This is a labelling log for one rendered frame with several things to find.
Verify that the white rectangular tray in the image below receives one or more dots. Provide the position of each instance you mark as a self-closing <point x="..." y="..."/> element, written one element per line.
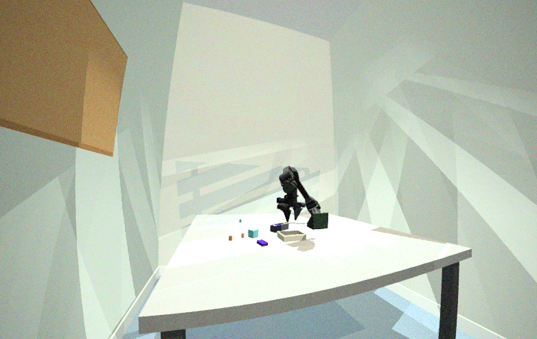
<point x="292" y="236"/>

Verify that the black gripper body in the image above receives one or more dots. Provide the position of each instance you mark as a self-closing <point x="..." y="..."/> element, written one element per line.
<point x="291" y="202"/>

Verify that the teal block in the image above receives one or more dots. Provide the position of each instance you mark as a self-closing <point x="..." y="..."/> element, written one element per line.
<point x="252" y="233"/>

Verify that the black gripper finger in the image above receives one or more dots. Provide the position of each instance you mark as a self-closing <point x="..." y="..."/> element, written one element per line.
<point x="297" y="212"/>
<point x="287" y="214"/>

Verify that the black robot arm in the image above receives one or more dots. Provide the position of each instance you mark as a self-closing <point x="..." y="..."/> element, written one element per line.
<point x="290" y="182"/>

